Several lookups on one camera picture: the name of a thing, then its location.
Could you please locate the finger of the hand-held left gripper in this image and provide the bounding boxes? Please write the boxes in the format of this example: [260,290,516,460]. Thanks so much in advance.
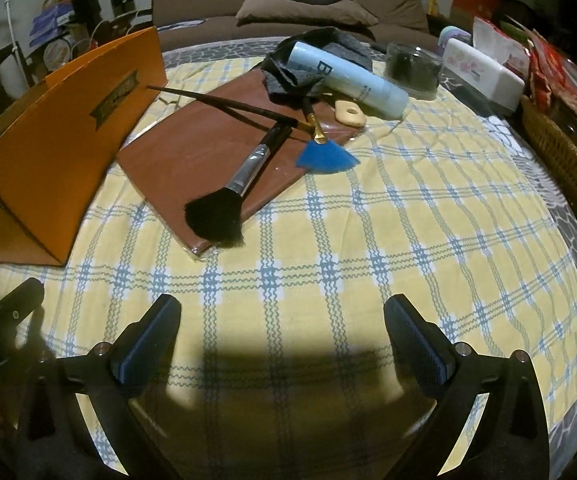
[0,277,45,333]

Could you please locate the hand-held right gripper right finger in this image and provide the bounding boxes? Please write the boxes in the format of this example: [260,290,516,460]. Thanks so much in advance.
[383,295,552,480]

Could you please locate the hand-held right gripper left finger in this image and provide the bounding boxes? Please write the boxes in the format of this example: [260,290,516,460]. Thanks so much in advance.
[16,294,182,480]

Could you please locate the orange cardboard box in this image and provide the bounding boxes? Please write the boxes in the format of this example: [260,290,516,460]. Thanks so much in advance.
[0,26,168,267]

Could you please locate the black makeup brush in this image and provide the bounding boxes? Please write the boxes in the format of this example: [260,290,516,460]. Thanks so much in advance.
[183,122,294,248]

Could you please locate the brown leather pad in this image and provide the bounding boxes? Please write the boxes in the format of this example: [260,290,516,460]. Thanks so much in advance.
[117,67,364,261]

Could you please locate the blue fan brush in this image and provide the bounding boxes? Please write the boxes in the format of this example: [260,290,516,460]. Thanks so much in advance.
[296,97,362,176]

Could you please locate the cream oval plastic piece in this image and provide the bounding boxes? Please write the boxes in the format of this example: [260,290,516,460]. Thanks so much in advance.
[333,100,368,128]

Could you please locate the wicker basket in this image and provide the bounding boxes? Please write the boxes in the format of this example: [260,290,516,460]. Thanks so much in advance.
[521,95,577,221]

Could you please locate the thin dark paint brush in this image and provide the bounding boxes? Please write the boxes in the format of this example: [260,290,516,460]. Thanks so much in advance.
[147,85,302,128]

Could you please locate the round tin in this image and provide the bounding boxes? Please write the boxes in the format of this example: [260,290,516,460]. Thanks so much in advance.
[43,37,76,66]

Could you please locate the clear plastic container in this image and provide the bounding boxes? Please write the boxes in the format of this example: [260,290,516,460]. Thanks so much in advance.
[386,42,442,101]

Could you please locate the white bottle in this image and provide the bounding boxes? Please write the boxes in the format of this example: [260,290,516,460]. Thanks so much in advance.
[288,41,409,121]

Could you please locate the stack of blue packets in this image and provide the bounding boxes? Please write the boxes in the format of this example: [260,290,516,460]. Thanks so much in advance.
[28,2,76,51]

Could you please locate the white tissue box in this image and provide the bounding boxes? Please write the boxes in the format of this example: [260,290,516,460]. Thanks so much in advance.
[441,37,525,116]

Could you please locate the dark grey cloth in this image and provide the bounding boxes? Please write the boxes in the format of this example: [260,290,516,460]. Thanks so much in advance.
[261,29,374,103]

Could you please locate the red snack packets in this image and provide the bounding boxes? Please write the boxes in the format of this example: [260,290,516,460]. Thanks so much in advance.
[526,35,577,111]

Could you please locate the lilac container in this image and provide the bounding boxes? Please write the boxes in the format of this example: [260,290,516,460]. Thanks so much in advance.
[439,25,472,53]

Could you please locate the white paper bag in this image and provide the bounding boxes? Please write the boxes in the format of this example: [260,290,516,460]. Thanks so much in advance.
[471,16,532,71]

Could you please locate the red cardboard box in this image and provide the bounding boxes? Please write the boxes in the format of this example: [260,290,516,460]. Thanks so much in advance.
[451,0,499,23]

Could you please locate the brown pillow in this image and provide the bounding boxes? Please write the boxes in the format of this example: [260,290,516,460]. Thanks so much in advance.
[236,0,379,28]

